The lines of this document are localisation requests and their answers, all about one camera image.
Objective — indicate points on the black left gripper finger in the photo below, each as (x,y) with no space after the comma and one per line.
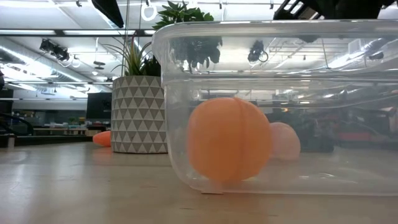
(109,9)

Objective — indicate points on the orange toy carrot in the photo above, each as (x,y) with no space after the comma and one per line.
(103,139)

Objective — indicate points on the toy peach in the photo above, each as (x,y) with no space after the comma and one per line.
(286,141)

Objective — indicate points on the toy orange fruit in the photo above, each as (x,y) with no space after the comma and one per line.
(228,140)

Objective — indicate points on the clear plastic tupperware container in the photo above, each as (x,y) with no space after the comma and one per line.
(326,174)

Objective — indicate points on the black ceiling device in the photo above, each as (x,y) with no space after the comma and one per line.
(56,51)
(256,51)

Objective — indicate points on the leafy plant in black pot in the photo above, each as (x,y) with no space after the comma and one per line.
(177,14)

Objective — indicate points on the black monitor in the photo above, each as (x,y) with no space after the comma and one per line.
(99,105)

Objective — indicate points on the succulent in white patterned pot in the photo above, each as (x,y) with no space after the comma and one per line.
(138,115)

